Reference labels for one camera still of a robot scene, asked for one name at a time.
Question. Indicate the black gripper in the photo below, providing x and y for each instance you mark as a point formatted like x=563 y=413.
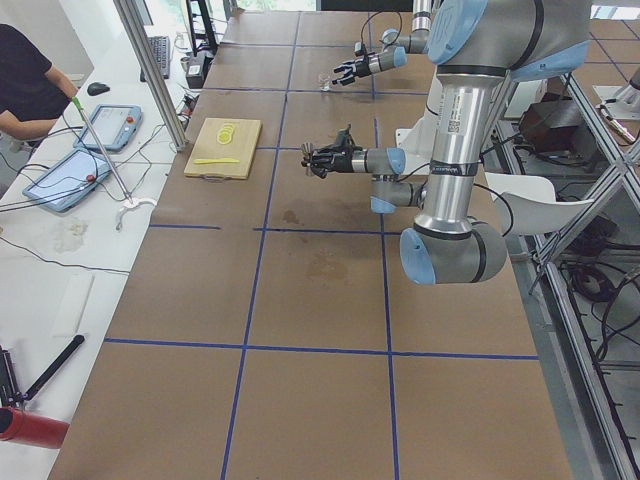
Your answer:
x=342 y=161
x=365 y=64

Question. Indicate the clear glass beaker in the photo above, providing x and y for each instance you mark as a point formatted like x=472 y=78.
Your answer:
x=324 y=82

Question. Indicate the steel double jigger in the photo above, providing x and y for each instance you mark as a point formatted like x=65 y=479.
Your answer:
x=306 y=146

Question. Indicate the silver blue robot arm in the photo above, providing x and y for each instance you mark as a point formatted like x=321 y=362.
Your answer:
x=474 y=46
x=395 y=47

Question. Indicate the bamboo cutting board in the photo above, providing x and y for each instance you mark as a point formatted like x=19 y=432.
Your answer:
x=242 y=147

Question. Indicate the yellow plastic knife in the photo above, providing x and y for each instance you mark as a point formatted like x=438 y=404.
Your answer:
x=221 y=160

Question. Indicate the black keyboard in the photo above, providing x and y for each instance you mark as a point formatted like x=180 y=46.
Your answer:
x=160 y=48

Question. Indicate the blue teach pendant far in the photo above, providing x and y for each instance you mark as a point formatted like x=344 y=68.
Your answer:
x=116 y=124

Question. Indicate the blue teach pendant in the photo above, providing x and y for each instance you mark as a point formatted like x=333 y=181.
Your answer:
x=69 y=181
x=116 y=124

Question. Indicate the white plastic chair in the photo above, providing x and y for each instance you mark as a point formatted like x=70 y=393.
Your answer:
x=533 y=203

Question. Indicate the black computer mouse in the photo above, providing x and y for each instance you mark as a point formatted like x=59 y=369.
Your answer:
x=97 y=88

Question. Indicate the blue teach pendant near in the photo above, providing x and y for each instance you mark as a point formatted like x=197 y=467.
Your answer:
x=69 y=181

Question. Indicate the person in black shirt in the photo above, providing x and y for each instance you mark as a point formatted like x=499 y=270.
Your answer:
x=34 y=93

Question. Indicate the red cylinder bottle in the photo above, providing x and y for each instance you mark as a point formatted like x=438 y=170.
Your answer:
x=26 y=428

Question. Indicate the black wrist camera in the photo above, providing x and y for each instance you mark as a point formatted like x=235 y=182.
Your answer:
x=359 y=49
x=344 y=139

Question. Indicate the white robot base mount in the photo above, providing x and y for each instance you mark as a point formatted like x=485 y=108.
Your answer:
x=417 y=145

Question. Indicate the aluminium frame post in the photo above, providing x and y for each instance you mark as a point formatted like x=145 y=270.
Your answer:
x=133 y=25

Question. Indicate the grabber stick green handle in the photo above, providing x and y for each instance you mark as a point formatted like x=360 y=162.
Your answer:
x=130 y=202

